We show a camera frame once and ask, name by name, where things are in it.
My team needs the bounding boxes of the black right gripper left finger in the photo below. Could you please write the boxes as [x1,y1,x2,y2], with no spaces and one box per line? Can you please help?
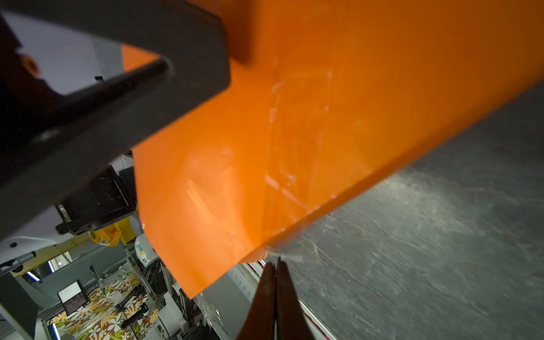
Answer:
[237,263,276,340]

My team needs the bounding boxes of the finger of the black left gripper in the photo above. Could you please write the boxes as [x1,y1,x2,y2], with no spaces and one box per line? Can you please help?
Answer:
[1,1,230,238]

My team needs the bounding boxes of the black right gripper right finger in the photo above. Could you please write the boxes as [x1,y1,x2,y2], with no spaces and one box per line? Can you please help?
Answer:
[276,259,315,340]

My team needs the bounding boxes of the orange wrapping paper sheet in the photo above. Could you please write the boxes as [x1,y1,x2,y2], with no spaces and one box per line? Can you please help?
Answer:
[133,1,543,297]

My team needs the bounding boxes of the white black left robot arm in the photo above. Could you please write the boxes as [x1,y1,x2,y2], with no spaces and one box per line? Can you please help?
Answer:
[1,1,230,273]

